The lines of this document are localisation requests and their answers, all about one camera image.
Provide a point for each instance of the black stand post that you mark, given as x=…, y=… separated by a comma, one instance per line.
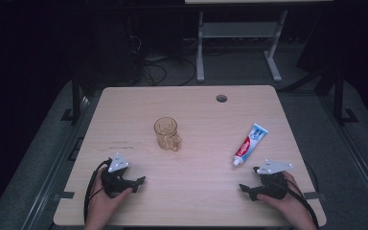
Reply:
x=75, y=96
x=338, y=96

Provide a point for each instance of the grey tape strip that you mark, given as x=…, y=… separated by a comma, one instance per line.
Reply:
x=314, y=195
x=67, y=195

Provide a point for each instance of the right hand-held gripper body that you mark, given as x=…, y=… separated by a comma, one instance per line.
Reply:
x=271, y=183

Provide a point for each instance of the blue and red toothpaste tube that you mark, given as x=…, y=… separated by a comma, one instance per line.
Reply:
x=249, y=143

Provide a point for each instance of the person's left hand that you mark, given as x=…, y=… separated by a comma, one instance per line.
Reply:
x=103, y=204

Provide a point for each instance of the person's right hand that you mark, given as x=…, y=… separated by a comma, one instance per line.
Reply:
x=292, y=204

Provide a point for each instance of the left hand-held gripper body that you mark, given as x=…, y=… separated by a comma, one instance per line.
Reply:
x=116, y=179

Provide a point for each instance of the white metal stand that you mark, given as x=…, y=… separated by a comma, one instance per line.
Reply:
x=238, y=30

